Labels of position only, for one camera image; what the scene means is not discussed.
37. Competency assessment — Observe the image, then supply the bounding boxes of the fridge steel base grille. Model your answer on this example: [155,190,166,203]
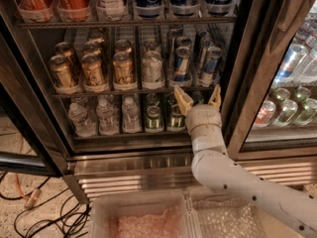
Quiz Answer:
[63,149,317,204]

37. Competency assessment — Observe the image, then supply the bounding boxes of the gold can front left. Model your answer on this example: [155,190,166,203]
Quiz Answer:
[49,55,78,88]

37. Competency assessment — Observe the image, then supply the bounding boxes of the red can behind glass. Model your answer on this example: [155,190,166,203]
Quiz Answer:
[255,100,276,125]

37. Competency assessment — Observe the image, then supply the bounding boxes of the clear plastic bin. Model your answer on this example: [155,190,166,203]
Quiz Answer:
[88,190,192,238]
[187,186,303,238]

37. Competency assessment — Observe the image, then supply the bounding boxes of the gold can front right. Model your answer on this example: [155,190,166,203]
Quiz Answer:
[113,52,135,85]

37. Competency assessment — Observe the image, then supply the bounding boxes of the left green can front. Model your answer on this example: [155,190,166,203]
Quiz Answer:
[146,105,162,132]

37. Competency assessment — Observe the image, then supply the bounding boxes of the middle water bottle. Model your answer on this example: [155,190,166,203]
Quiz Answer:
[96,99,119,135]

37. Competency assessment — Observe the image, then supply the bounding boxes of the black cables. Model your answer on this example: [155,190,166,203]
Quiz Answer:
[0,172,92,238]

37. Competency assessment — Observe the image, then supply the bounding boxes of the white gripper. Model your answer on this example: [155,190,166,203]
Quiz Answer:
[174,84,222,133]

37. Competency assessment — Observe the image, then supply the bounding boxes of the redbull can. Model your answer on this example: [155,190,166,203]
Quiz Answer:
[175,36,192,49]
[197,37,215,69]
[200,47,223,87]
[173,47,191,82]

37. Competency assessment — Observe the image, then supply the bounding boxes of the orange cable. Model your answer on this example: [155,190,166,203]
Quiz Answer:
[0,125,42,210]

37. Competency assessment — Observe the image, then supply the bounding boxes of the middle green can front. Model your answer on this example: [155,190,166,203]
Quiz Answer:
[167,104,185,131]

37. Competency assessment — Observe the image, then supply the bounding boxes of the water bottle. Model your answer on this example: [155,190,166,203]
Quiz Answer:
[96,99,119,135]
[122,96,141,133]
[68,103,96,138]

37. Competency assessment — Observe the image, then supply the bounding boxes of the silver white can front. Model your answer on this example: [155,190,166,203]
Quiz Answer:
[142,51,162,83]

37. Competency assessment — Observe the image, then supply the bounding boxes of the open glass fridge door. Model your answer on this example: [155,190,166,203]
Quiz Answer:
[0,19,67,178]

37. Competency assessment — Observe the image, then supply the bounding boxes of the right clear plastic bin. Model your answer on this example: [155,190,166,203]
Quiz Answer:
[187,186,303,238]

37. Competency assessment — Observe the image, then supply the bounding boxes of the left clear plastic bin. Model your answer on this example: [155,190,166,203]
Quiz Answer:
[88,190,192,238]

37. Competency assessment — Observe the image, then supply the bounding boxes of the white label bottle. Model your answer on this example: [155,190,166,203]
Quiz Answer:
[98,0,125,21]

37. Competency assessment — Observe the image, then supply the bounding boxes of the right water bottle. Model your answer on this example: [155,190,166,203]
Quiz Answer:
[122,96,141,133]

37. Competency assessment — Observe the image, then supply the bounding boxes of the gold can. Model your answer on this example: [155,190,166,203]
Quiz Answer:
[49,55,78,88]
[113,52,135,85]
[82,54,105,86]

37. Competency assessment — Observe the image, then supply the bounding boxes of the left water bottle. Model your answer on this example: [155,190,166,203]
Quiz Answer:
[68,103,96,138]

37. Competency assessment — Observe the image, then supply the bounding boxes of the green can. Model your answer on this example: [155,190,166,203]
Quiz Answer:
[167,104,185,131]
[146,105,162,132]

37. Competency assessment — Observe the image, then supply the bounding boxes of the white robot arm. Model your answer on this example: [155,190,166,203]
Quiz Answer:
[173,86,317,238]

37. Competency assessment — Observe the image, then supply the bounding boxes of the gold can front middle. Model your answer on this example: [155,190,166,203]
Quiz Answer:
[82,54,105,86]

